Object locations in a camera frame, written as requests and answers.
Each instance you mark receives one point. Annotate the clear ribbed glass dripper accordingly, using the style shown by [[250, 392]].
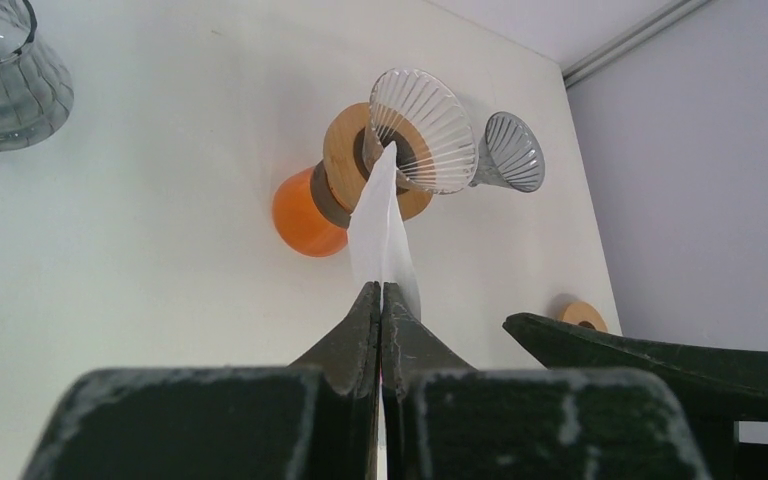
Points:
[[436, 149]]

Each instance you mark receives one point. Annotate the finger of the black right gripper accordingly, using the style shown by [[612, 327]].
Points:
[[709, 382]]

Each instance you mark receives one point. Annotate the aluminium frame rail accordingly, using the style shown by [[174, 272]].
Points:
[[630, 39]]

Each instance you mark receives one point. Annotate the white paper coffee filter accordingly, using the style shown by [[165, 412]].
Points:
[[377, 239]]

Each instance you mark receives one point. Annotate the grey ribbed glass dripper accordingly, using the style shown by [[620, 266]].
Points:
[[509, 155]]

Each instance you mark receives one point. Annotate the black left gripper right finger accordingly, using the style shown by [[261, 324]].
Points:
[[448, 420]]

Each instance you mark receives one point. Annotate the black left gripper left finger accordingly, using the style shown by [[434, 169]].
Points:
[[315, 418]]

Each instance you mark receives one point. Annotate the orange glass carafe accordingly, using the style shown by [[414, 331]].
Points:
[[307, 215]]

